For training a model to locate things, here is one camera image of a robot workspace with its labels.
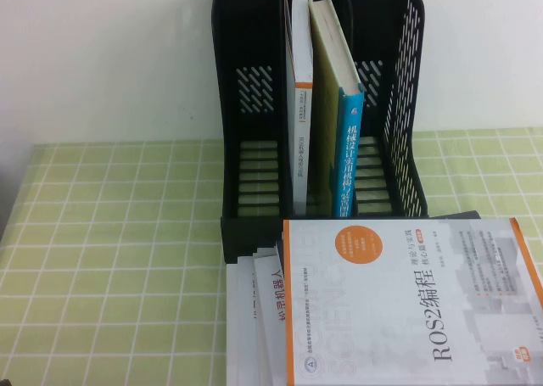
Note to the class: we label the yellow book with blue spine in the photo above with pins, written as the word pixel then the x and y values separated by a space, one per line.
pixel 350 157

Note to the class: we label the white ROS2 programming book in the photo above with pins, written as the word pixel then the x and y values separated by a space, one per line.
pixel 382 309

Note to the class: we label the green checkered tablecloth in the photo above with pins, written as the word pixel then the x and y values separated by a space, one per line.
pixel 106 254

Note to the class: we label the white book with red title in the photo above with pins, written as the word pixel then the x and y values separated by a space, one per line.
pixel 269 305

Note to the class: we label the white book with orange band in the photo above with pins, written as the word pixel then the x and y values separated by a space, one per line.
pixel 299 148

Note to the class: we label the white book with grey title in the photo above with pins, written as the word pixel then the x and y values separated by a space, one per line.
pixel 239 318

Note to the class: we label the dark covered book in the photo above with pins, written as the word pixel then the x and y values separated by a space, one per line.
pixel 462 214

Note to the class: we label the black plastic book holder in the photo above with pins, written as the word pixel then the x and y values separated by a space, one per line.
pixel 250 34

